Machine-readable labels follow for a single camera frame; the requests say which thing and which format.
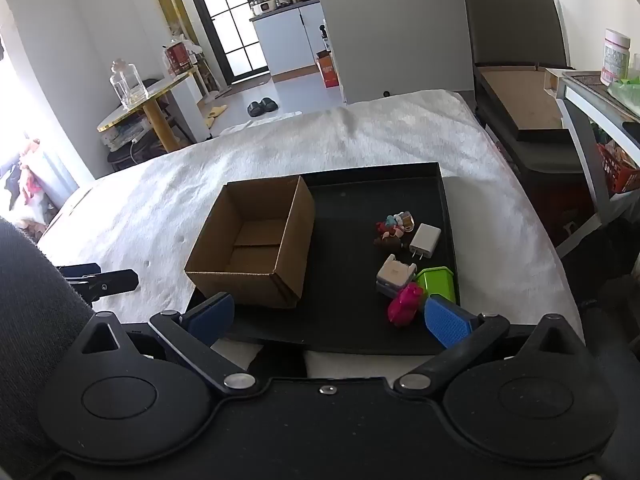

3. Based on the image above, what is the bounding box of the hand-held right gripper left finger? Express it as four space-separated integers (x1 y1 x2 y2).
75 291 256 392

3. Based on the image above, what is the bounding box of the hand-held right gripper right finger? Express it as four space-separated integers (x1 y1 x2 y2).
394 294 587 392

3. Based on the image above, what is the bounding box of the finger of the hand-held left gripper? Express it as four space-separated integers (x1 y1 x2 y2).
56 262 139 305

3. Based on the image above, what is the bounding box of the green toy bin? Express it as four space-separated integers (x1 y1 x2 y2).
415 266 457 306

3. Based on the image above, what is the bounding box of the pink-haired toy figure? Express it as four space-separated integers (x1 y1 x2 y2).
386 282 426 327

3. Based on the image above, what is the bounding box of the grey toy sofa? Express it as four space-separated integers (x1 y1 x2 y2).
376 254 417 298

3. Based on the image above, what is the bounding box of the white charger plug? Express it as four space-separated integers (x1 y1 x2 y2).
409 223 443 261

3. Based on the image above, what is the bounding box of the black tray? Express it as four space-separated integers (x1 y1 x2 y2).
186 161 458 357

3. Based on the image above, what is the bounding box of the brown cardboard box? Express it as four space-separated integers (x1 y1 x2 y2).
184 175 316 309

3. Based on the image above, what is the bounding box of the brown-haired small figurine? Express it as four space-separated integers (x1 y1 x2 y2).
374 227 405 250

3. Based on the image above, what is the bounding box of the red and blue small figurine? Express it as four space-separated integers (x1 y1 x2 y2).
377 212 407 233

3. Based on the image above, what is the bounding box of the pile of colourful clothes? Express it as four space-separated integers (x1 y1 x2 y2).
0 135 56 231

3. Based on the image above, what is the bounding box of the white power strip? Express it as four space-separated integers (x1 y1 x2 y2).
102 117 151 148

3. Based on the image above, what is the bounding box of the round gold side table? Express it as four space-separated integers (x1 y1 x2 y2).
96 67 198 153

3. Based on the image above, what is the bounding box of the clear glass bottle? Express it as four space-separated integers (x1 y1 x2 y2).
110 59 148 109

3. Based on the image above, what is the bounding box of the red plastic basket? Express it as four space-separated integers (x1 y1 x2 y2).
597 142 640 195

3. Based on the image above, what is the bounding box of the white metal desk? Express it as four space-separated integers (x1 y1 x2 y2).
545 67 640 261

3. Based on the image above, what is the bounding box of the orange cardboard carton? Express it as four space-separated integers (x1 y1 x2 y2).
315 50 340 90

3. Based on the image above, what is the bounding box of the white kitchen cabinet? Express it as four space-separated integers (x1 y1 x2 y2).
250 0 326 81

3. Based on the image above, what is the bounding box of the black framed glass door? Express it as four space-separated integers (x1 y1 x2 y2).
190 0 271 86

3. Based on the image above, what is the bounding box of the dark grey chair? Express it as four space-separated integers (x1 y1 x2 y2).
464 0 596 221

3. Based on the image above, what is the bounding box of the white supplement jar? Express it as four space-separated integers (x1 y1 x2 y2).
600 28 632 87

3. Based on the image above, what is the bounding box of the brown board in black frame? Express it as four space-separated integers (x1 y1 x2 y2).
474 62 576 143

